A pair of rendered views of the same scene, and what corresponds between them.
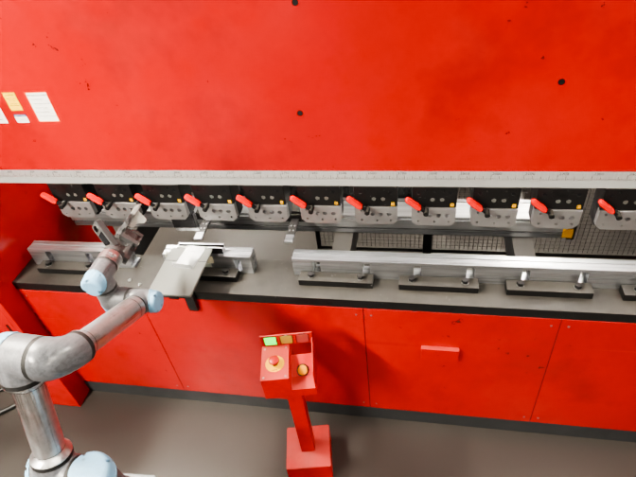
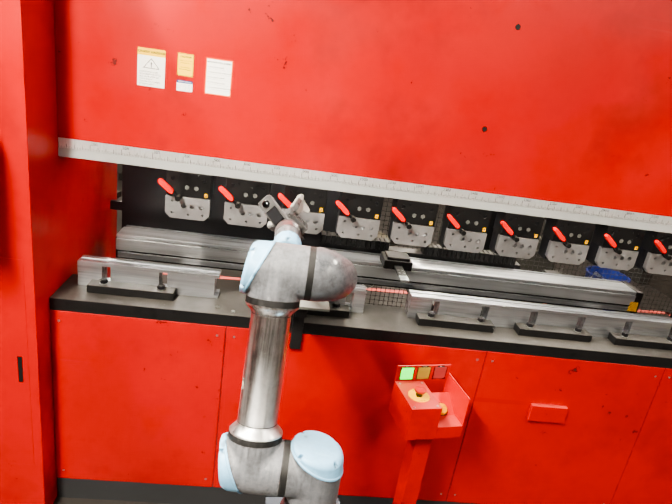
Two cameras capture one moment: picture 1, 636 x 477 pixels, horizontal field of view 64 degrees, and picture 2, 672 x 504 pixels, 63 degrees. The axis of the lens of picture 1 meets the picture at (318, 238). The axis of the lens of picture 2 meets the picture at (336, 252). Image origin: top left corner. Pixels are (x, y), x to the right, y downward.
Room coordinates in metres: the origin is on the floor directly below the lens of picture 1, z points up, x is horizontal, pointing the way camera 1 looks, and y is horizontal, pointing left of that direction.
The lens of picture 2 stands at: (-0.14, 1.11, 1.79)
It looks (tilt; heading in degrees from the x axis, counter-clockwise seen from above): 20 degrees down; 338
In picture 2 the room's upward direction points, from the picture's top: 9 degrees clockwise
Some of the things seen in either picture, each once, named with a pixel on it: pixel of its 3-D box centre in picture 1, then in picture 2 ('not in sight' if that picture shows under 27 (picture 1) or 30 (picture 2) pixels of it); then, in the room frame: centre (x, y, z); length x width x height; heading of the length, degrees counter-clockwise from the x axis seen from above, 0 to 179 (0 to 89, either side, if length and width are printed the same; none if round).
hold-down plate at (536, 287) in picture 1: (548, 289); (646, 341); (1.24, -0.82, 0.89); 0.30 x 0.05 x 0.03; 75
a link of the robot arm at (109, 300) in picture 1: (114, 297); not in sight; (1.23, 0.70, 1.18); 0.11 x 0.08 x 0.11; 72
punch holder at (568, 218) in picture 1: (556, 201); (662, 251); (1.30, -0.81, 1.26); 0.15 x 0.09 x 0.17; 75
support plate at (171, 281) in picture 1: (181, 271); (302, 291); (1.51, 0.56, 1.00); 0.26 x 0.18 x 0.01; 165
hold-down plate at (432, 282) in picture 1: (437, 284); (552, 332); (1.34, -0.44, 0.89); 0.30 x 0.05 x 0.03; 75
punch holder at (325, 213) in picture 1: (321, 198); (464, 226); (1.51, -0.03, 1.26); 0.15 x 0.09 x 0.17; 75
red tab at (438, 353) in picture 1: (439, 353); (547, 413); (1.24, -0.43, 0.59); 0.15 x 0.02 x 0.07; 75
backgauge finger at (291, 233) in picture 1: (293, 220); (399, 266); (1.71, 0.09, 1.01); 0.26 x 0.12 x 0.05; 165
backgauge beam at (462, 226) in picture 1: (301, 214); (389, 270); (1.85, 0.06, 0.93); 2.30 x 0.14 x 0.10; 75
